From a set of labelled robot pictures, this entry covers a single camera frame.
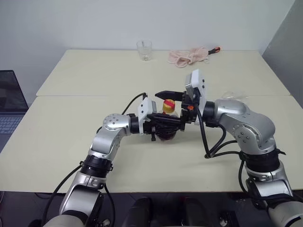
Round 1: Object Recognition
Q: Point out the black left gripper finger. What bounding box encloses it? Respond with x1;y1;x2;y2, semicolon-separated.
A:
146;113;182;124
153;129;178;139
152;122;182;131

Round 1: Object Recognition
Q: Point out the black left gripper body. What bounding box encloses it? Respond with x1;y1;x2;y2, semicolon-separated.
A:
143;117;157;143

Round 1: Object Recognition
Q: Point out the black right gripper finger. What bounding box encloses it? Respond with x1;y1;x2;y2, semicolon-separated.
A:
154;90;184;102

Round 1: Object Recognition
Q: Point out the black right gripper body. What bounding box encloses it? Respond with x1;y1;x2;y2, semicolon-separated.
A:
180;91;199;131

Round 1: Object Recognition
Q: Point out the yellow-capped dark drink bottle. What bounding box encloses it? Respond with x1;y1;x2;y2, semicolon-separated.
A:
155;99;178;142

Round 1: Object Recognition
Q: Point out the pink crumpled cloth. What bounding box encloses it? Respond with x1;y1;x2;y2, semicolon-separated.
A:
168;46;210;69

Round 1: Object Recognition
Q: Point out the clear glass tumbler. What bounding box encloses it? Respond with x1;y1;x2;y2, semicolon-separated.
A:
136;40;153;62

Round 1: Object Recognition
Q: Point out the orange and black screwdriver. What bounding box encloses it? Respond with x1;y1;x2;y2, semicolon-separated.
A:
206;46;222;55

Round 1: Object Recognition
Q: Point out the dark rounded shape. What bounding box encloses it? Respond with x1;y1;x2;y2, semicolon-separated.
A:
120;196;153;227

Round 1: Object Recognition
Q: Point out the grey laptop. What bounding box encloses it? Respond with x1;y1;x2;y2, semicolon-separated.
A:
0;69;29;152

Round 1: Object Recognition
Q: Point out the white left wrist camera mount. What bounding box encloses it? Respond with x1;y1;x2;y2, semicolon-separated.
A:
137;97;157;136

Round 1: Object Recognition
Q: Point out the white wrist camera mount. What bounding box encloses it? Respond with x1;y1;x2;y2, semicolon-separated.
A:
137;97;157;136
184;69;208;125

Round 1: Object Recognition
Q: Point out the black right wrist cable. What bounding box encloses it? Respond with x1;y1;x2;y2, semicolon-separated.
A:
195;104;244;159

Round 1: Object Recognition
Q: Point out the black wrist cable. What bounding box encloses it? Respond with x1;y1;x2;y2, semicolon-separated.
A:
121;91;148;116
195;104;244;159

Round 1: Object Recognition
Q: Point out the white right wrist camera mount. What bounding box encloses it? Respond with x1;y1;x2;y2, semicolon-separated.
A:
184;69;208;125

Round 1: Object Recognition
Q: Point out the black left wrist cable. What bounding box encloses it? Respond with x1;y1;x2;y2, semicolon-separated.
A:
121;91;148;116

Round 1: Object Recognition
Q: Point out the black left shoulder cable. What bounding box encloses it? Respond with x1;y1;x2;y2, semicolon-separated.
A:
45;162;84;224

